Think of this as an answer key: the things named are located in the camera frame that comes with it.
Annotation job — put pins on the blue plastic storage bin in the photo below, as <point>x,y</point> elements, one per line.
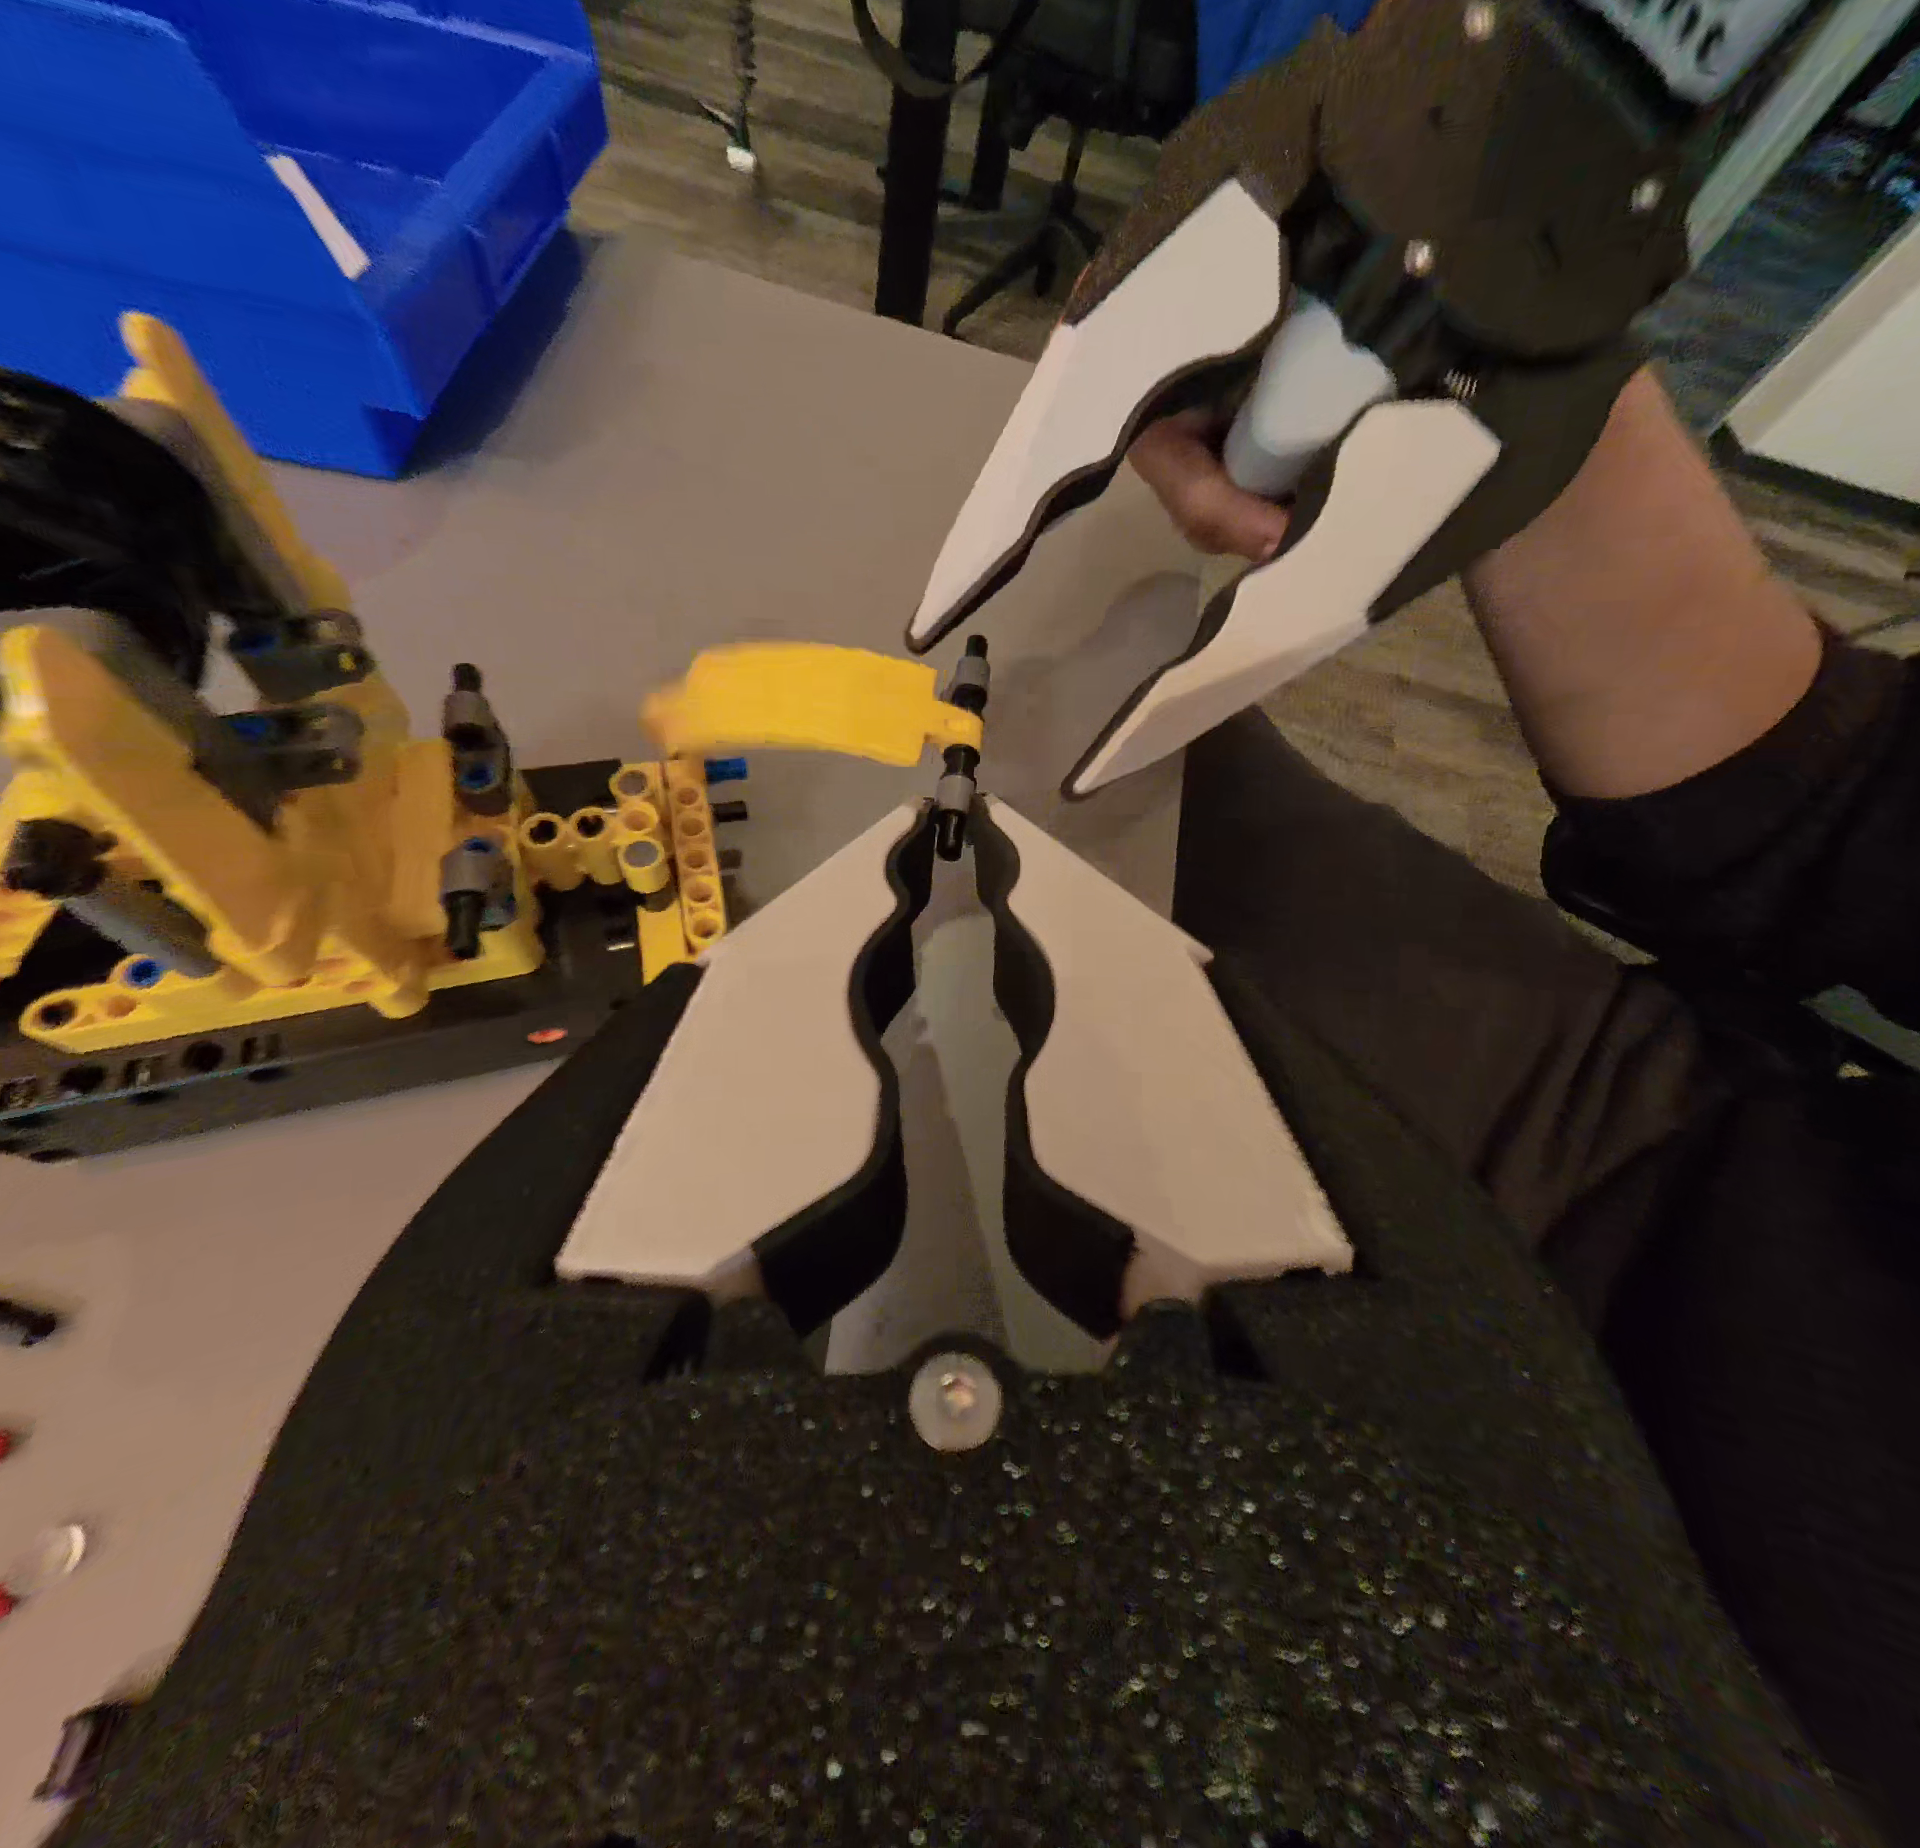
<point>451,123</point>

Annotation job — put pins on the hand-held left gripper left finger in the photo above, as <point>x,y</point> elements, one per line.
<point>735,1099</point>

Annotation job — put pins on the clear round piece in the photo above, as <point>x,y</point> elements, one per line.
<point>52,1555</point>

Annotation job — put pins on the black toy pin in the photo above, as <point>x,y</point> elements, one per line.
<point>26,1321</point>

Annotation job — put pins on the person's right hand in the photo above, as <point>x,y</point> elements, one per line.
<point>1201,491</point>

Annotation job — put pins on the person's legs in black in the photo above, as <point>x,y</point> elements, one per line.
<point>1500,1008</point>

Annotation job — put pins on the yellow black toy brick model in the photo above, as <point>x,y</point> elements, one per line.
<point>345,858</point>

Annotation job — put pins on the blue cloth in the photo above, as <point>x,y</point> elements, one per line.
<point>1276,3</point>

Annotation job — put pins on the standing desk with black legs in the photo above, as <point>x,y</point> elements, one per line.
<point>922,153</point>

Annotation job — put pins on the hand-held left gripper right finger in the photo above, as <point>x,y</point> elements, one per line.
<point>1171,1099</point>

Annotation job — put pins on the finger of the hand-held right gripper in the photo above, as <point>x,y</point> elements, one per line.
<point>1141,334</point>
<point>1350,543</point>

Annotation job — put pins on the yellow curved toy panel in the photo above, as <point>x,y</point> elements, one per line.
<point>795,696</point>

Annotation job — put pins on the black office chair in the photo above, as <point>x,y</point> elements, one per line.
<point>1080,18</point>

